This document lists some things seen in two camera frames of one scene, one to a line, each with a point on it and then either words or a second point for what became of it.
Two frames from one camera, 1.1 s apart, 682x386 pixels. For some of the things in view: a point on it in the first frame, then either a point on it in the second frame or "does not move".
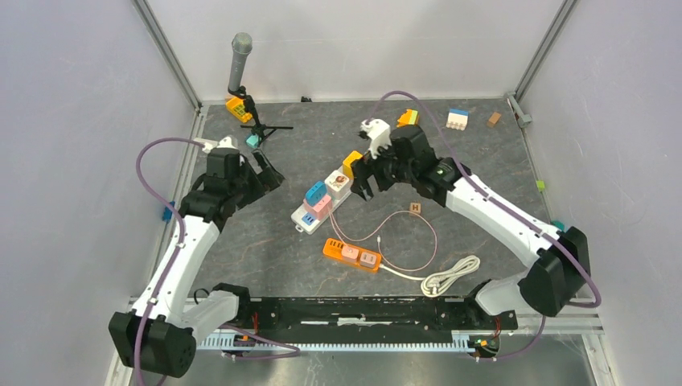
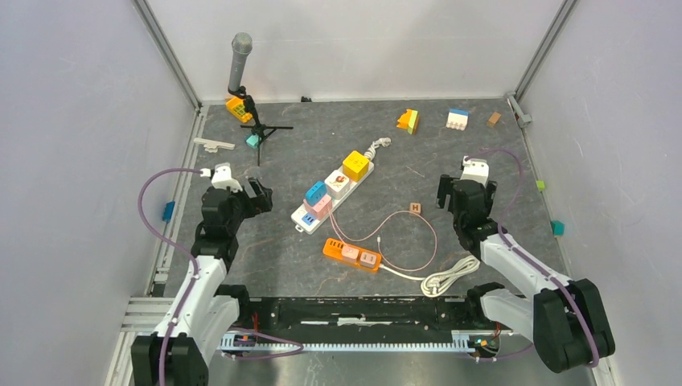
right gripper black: (361, 173) to (445, 188)
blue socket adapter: (316, 193) does not move
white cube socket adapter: (338, 185) does not move
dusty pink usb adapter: (367, 260) does not move
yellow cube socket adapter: (347, 170) does not move
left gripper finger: (270, 176) to (260, 196)
